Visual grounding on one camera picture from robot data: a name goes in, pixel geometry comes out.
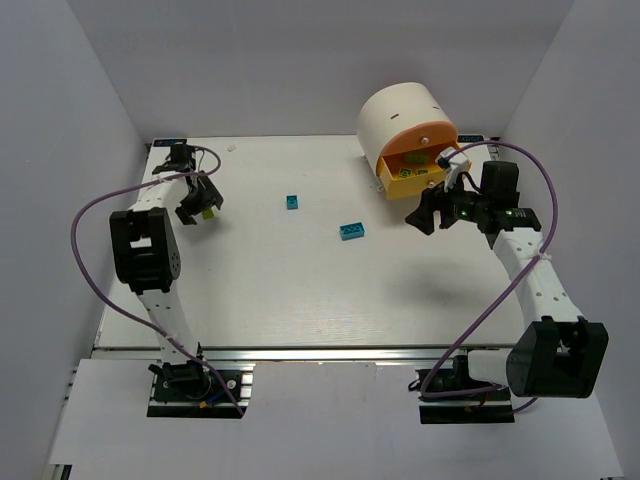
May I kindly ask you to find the yellow drawer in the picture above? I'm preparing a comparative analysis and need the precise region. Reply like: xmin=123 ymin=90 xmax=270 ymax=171
xmin=376 ymin=142 xmax=460 ymax=200

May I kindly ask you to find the orange drawer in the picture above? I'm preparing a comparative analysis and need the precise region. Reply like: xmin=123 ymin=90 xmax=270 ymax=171
xmin=380 ymin=121 xmax=458 ymax=156

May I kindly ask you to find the long teal lego brick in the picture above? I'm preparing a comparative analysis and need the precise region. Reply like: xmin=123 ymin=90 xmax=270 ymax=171
xmin=339 ymin=222 xmax=366 ymax=241

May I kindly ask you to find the small teal lego brick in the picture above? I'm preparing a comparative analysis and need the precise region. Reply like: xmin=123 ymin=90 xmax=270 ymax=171
xmin=286 ymin=195 xmax=299 ymax=210

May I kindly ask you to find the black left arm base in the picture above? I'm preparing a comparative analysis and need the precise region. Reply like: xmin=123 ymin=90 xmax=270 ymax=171
xmin=147 ymin=361 xmax=249 ymax=419

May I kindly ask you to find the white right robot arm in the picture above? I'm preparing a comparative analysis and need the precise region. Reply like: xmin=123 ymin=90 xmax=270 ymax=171
xmin=406 ymin=161 xmax=609 ymax=398

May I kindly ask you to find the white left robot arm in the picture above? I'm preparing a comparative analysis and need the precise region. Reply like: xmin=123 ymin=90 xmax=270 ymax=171
xmin=109 ymin=143 xmax=223 ymax=367

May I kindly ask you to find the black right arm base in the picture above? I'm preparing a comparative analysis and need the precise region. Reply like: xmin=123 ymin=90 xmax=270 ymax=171
xmin=407 ymin=354 xmax=515 ymax=426

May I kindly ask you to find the white cylindrical drawer cabinet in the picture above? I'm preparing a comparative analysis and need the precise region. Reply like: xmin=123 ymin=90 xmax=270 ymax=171
xmin=356 ymin=82 xmax=455 ymax=173

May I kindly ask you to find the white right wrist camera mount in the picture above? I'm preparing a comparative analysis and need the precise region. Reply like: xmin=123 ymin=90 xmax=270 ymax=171
xmin=436 ymin=147 xmax=471 ymax=192

